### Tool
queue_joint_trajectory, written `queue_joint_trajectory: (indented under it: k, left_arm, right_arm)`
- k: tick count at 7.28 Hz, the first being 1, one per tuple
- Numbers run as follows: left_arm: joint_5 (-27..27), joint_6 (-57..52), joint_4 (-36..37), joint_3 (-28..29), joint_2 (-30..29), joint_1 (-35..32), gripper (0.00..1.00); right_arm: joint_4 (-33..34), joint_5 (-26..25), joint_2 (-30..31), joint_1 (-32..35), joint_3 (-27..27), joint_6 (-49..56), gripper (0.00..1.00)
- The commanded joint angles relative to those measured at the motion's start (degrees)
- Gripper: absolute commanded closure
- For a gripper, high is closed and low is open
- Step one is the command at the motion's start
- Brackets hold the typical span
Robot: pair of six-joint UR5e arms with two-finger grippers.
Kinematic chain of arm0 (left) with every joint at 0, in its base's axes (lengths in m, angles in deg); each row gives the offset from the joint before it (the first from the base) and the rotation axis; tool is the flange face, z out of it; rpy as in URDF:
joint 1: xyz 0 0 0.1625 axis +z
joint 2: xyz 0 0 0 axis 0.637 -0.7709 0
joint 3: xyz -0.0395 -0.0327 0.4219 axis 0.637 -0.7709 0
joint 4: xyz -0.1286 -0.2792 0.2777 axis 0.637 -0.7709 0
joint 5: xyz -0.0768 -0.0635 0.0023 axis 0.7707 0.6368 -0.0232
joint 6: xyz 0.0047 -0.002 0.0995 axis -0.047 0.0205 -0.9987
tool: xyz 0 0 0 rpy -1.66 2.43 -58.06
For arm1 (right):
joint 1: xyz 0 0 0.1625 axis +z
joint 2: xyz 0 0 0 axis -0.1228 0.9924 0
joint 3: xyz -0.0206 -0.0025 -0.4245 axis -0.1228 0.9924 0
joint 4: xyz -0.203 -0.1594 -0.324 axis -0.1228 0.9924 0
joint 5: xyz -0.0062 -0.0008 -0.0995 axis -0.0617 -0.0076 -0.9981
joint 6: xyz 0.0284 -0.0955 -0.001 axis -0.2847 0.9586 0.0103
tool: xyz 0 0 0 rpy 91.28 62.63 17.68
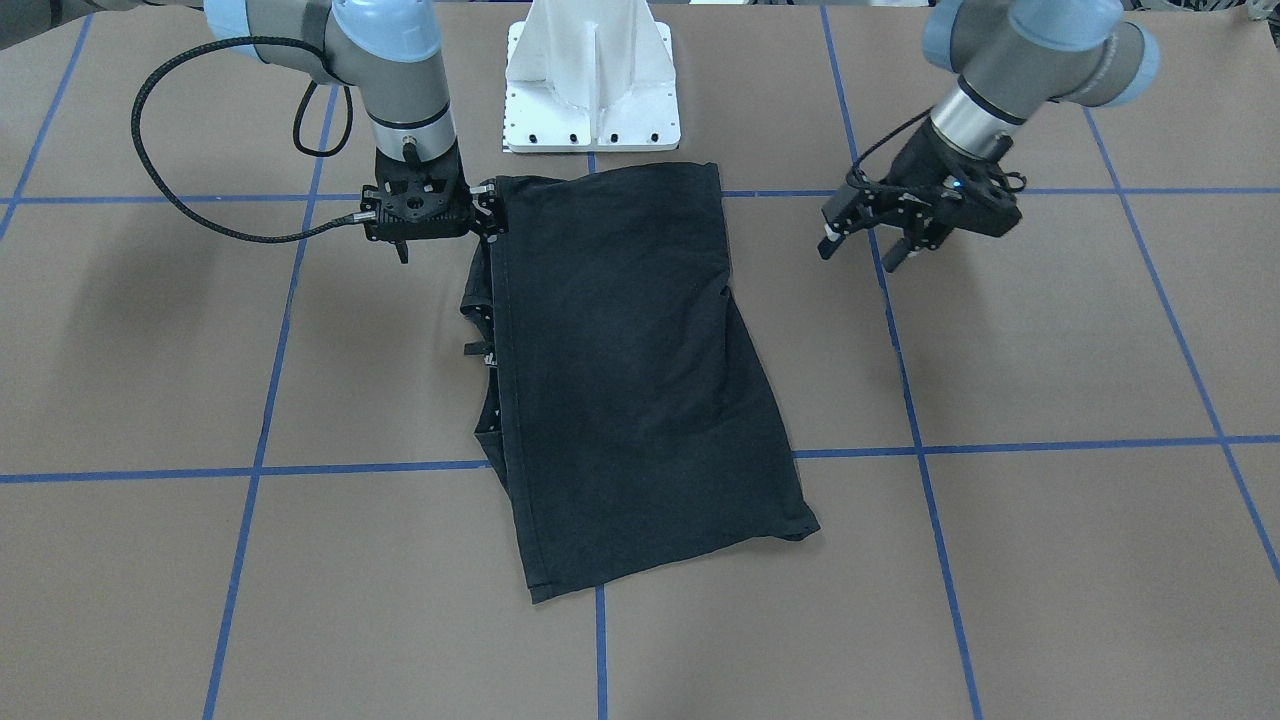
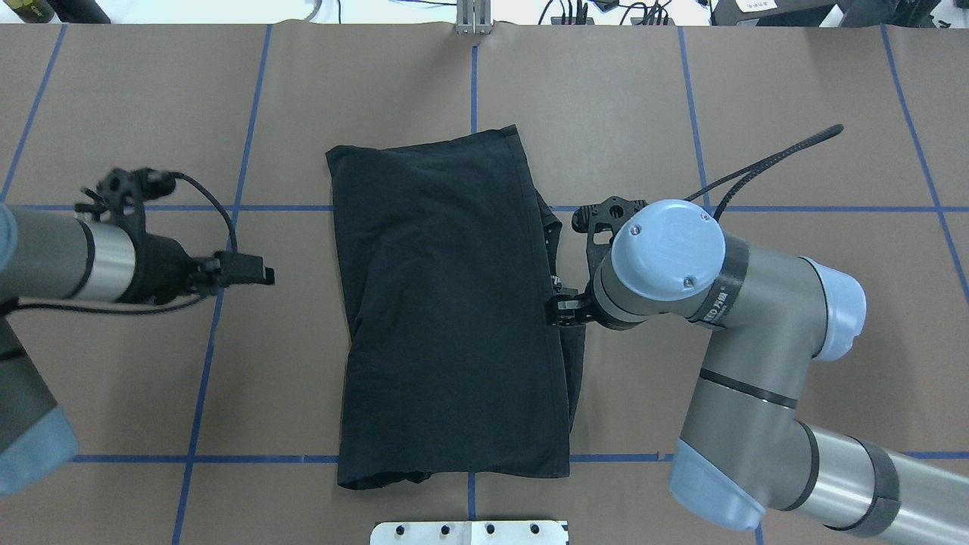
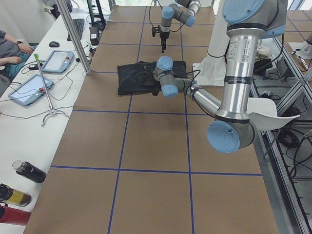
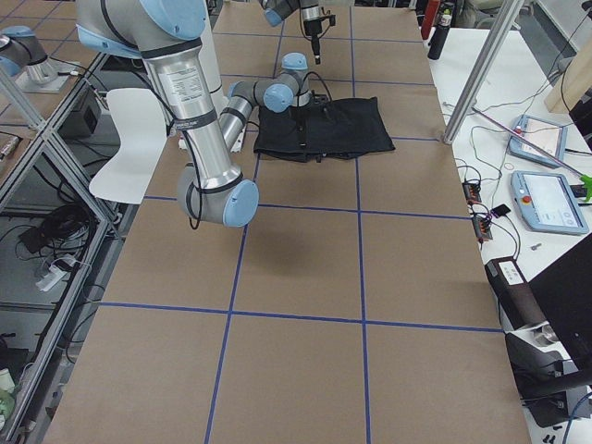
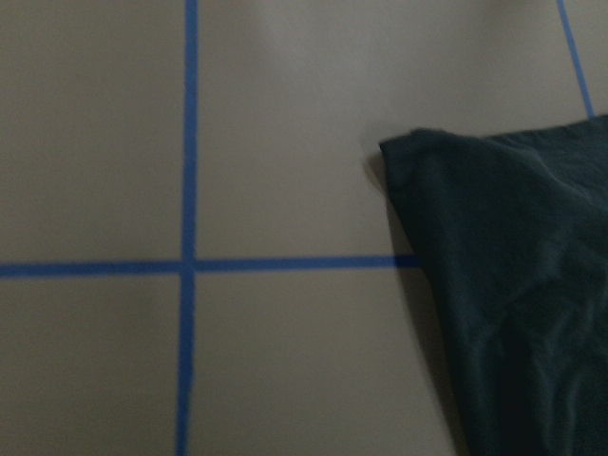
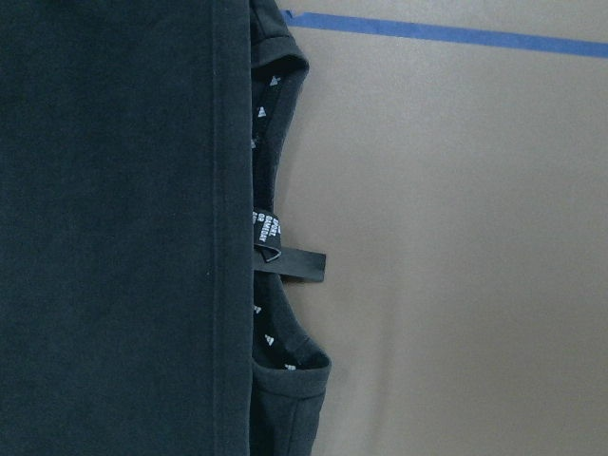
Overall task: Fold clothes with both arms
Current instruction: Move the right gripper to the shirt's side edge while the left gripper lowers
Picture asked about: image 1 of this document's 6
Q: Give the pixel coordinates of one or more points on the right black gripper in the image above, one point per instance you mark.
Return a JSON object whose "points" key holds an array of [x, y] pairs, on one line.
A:
{"points": [[488, 205]]}

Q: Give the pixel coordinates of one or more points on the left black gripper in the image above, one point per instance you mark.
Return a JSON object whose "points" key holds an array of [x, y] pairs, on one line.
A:
{"points": [[922, 162]]}

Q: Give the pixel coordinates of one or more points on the black graphic t-shirt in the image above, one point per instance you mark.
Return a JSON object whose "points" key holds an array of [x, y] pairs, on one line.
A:
{"points": [[627, 414]]}

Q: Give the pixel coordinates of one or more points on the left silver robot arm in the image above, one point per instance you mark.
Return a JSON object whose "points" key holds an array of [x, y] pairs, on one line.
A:
{"points": [[1009, 58]]}

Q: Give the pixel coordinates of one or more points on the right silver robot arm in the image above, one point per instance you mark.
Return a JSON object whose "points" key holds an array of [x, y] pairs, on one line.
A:
{"points": [[390, 52]]}

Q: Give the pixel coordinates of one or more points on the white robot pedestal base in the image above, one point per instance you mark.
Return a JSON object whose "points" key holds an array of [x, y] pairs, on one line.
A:
{"points": [[590, 76]]}

